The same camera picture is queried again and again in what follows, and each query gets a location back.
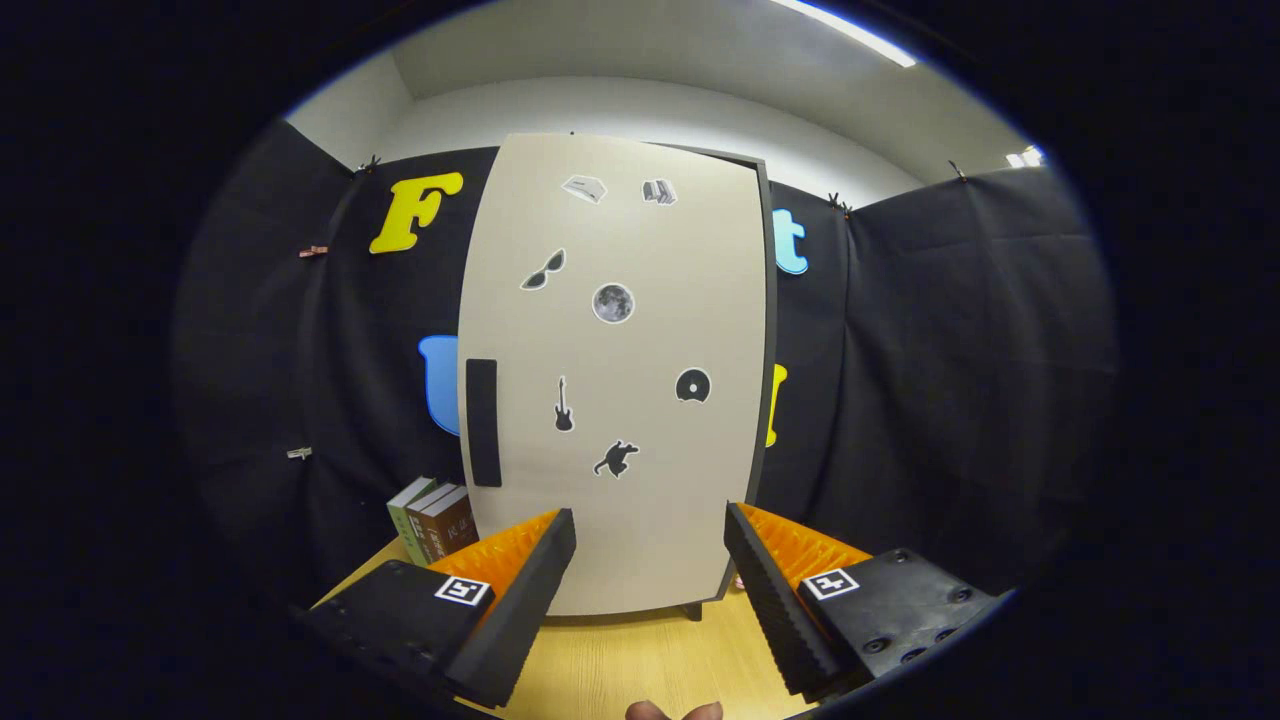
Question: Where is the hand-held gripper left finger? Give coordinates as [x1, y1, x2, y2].
[300, 508, 578, 709]

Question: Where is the black door handle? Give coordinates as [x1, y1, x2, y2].
[466, 358, 502, 488]

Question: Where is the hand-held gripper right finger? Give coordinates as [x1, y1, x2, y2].
[723, 502, 1013, 701]

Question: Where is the black backdrop cloth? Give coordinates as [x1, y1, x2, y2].
[170, 120, 1119, 601]

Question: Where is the grey cabinet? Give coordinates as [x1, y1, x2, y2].
[640, 140, 783, 623]

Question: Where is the beige cabinet door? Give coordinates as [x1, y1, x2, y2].
[457, 133, 769, 617]

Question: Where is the long ceiling light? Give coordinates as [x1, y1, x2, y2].
[775, 0, 916, 68]

